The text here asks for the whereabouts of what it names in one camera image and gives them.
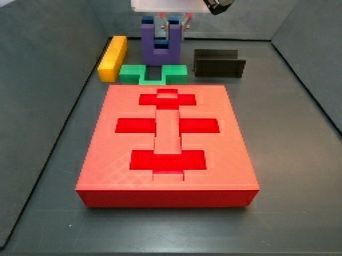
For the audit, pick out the purple U-shaped block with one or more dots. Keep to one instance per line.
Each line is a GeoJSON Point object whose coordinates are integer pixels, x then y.
{"type": "Point", "coordinates": [155, 56]}

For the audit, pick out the blue U-shaped block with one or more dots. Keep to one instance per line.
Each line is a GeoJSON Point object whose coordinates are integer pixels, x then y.
{"type": "Point", "coordinates": [160, 43]}

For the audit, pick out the red board with recesses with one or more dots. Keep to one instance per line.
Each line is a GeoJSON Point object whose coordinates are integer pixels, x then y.
{"type": "Point", "coordinates": [167, 150]}

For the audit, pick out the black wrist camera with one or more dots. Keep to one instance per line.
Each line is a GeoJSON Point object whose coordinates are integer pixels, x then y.
{"type": "Point", "coordinates": [218, 6]}

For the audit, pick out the black U-shaped block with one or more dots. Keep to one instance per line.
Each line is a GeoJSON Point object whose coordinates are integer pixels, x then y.
{"type": "Point", "coordinates": [218, 63]}

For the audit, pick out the green U-shaped block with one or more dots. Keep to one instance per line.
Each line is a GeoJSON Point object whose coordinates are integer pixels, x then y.
{"type": "Point", "coordinates": [133, 74]}

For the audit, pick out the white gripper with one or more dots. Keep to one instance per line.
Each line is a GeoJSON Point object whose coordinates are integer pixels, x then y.
{"type": "Point", "coordinates": [171, 6]}

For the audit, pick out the yellow rectangular bar block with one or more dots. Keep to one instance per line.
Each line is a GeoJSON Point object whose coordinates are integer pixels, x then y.
{"type": "Point", "coordinates": [112, 59]}

